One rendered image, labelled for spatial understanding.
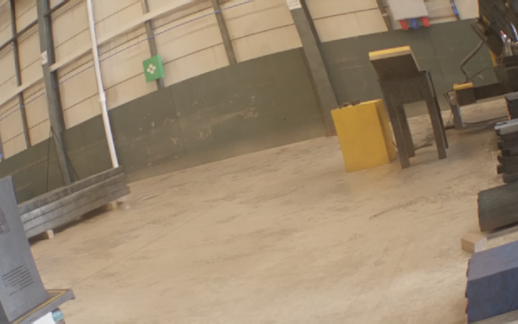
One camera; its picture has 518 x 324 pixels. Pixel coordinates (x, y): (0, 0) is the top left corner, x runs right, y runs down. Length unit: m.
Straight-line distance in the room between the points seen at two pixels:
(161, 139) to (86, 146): 2.05
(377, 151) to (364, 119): 0.30
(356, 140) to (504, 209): 3.22
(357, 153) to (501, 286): 3.98
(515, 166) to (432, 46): 6.86
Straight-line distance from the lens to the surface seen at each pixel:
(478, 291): 1.65
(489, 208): 2.44
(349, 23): 9.75
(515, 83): 4.91
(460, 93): 5.92
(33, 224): 6.81
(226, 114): 10.41
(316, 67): 9.56
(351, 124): 5.40
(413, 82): 4.79
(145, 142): 11.28
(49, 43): 13.20
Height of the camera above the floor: 0.81
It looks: 6 degrees down
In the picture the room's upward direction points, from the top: 15 degrees counter-clockwise
